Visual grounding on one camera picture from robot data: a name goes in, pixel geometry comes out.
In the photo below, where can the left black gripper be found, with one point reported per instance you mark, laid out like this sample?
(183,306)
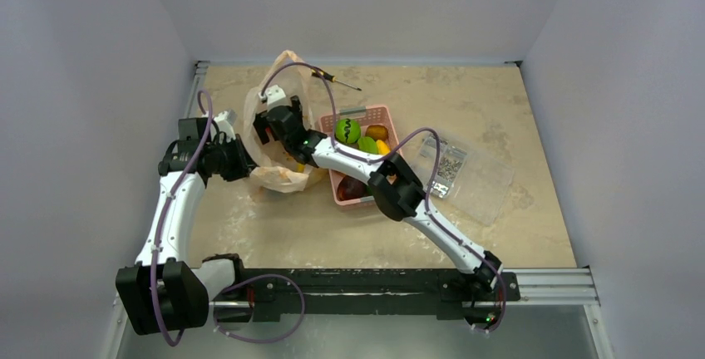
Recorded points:
(244,162)

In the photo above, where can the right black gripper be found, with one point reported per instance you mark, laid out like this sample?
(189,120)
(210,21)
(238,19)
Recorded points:
(263,129)

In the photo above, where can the translucent orange plastic bag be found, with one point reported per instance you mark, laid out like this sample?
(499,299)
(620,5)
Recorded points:
(276,170)

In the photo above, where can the green striped fake watermelon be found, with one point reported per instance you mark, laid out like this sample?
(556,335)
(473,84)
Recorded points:
(347,131)

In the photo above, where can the dark brown fake fruit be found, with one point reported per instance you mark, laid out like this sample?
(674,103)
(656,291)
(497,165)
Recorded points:
(350,189)

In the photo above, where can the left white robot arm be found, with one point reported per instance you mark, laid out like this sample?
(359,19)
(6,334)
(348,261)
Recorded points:
(161,292)

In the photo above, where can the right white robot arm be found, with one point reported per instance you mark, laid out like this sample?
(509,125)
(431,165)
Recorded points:
(397,191)

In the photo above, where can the green fake starfruit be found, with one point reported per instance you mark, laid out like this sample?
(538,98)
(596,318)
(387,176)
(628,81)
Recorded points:
(368,145)

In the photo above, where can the brown fake kiwi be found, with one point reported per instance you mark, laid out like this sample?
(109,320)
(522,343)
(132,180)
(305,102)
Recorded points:
(377,132)

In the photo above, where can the yellow black screwdriver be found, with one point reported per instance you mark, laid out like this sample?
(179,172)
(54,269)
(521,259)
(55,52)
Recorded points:
(320,74)

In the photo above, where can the clear plastic screw box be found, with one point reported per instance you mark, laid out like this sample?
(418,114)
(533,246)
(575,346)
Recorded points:
(465,176)

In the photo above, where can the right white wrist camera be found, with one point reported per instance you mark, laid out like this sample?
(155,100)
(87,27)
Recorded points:
(274,96)

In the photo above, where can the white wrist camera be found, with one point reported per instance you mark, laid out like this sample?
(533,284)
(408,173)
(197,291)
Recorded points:
(274,96)
(225,122)

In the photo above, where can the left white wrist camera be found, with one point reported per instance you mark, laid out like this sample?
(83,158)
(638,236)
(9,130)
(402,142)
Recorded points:
(225,122)

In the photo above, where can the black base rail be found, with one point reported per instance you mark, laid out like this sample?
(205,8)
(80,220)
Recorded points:
(445,294)

